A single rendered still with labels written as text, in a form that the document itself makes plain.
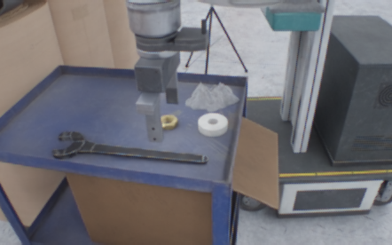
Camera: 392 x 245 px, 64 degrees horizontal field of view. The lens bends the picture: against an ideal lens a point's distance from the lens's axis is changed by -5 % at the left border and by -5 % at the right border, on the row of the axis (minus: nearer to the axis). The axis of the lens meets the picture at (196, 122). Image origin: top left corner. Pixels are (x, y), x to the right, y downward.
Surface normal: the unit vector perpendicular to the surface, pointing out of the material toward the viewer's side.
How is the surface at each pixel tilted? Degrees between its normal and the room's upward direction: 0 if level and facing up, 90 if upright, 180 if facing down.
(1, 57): 90
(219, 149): 0
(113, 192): 90
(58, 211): 0
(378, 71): 90
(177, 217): 90
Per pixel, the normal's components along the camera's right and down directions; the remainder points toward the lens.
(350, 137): 0.00, 0.58
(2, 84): 0.53, 0.48
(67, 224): -0.04, -0.81
